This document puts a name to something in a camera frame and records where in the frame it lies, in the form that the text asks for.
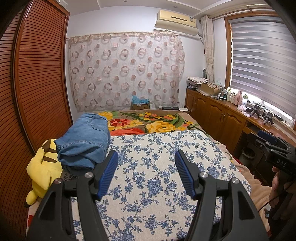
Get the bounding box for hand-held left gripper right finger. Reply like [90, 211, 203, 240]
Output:
[174, 150, 269, 241]

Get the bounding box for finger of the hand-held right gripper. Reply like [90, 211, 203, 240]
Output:
[246, 133, 270, 149]
[257, 130, 278, 144]

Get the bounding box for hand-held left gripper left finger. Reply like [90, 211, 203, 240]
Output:
[25, 149, 119, 241]

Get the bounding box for blue denim pants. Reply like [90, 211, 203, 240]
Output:
[56, 113, 111, 175]

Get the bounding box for person's right hand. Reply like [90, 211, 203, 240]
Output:
[268, 166, 289, 206]

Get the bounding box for dark waste bin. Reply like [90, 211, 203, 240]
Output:
[241, 146, 258, 168]

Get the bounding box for blue floral white bedsheet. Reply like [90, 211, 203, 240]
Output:
[62, 130, 252, 241]

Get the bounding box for long wooden cabinet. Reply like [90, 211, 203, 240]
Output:
[185, 89, 296, 161]

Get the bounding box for yellow plush toy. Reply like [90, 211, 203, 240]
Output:
[25, 139, 64, 206]

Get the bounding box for open cardboard box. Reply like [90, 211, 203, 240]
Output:
[200, 83, 223, 96]

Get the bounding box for grey striped roller blind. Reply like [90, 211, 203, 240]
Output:
[230, 17, 296, 122]

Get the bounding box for teal knitted cloth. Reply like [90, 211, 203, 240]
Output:
[132, 96, 150, 105]

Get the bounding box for beige window curtain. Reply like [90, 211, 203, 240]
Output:
[200, 15, 217, 82]

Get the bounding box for circle patterned sheer curtain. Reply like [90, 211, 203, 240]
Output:
[66, 32, 186, 112]

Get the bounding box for wooden louvered wardrobe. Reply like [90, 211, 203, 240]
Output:
[0, 0, 74, 209]

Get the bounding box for thin dark cable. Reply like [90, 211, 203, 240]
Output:
[256, 186, 286, 212]

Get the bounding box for cream wall air conditioner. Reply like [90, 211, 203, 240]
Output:
[154, 10, 199, 37]

